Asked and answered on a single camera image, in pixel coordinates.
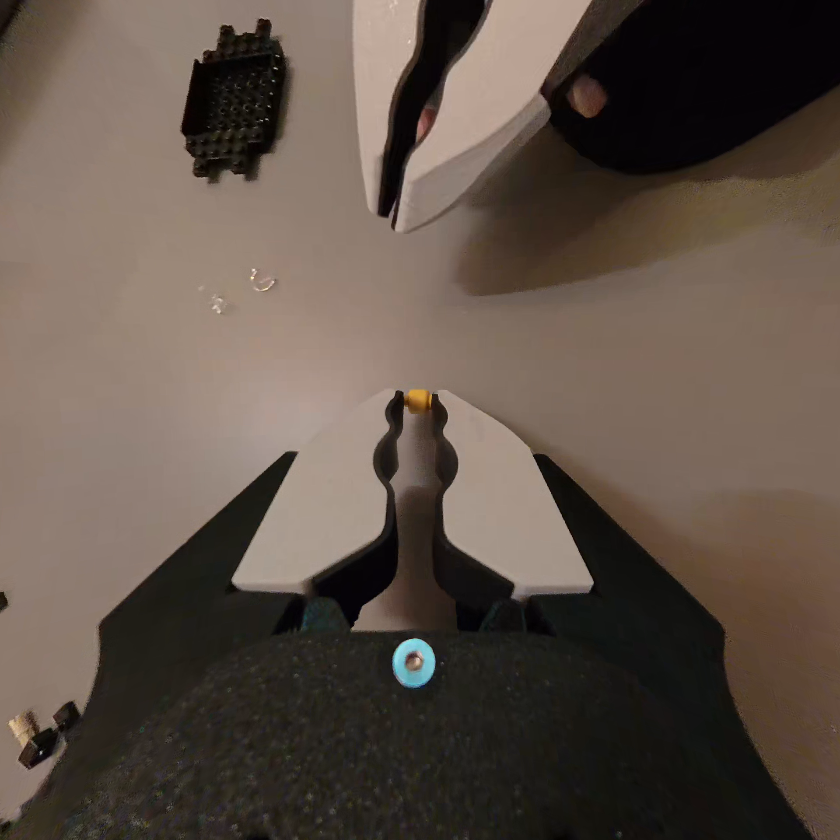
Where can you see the grey desk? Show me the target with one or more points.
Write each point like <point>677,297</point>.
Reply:
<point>590,361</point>

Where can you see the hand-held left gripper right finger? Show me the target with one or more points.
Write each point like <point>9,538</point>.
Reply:
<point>512,518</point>

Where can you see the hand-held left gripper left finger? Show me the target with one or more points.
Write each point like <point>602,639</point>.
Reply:
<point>315,518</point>

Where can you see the black studded toy plate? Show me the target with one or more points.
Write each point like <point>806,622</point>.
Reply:
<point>236,105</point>

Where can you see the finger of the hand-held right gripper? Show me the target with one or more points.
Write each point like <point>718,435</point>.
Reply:
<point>485,118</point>
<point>377,79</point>

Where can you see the clear curved toy piece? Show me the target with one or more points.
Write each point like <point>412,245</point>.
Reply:
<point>218,304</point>
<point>262,281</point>

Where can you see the yellow round toy piece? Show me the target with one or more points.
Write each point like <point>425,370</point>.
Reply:
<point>418,400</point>

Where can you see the person's right hand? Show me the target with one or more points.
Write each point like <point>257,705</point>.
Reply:
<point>586,96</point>

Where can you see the pile of small toy bricks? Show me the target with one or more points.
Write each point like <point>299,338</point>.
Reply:
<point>36,748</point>

